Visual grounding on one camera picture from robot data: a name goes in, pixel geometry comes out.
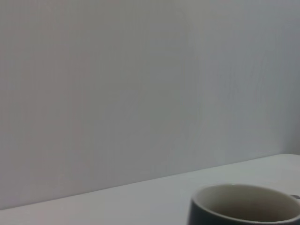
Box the dark grey ceramic coffee mug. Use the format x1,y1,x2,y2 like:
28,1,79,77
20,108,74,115
187,183,300,225

